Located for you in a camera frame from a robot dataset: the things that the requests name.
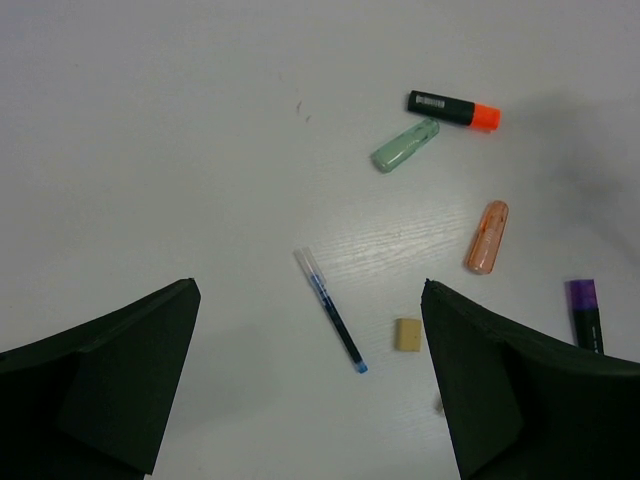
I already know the black purple highlighter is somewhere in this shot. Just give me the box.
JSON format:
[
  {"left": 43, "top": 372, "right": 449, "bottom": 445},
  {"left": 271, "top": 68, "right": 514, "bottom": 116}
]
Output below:
[{"left": 566, "top": 279, "right": 604, "bottom": 354}]

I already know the blue gel pen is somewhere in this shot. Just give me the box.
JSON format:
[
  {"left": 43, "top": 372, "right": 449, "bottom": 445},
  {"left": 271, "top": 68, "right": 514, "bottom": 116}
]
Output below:
[{"left": 294, "top": 248, "right": 368, "bottom": 374}]

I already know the black orange highlighter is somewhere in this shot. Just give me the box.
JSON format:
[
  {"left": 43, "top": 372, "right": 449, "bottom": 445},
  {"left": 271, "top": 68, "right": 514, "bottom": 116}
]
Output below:
[{"left": 407, "top": 90, "right": 501, "bottom": 131}]

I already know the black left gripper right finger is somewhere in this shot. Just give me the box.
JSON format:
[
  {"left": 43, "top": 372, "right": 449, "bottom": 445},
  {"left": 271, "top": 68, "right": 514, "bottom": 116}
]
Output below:
[{"left": 421, "top": 280, "right": 639, "bottom": 479}]

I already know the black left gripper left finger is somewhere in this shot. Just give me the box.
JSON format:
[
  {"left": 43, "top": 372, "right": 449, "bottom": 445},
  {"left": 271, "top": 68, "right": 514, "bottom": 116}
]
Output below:
[{"left": 1, "top": 279, "right": 201, "bottom": 479}]

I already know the tan square eraser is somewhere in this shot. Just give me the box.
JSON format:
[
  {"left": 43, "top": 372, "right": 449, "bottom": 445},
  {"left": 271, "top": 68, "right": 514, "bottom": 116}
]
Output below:
[{"left": 394, "top": 318, "right": 423, "bottom": 352}]

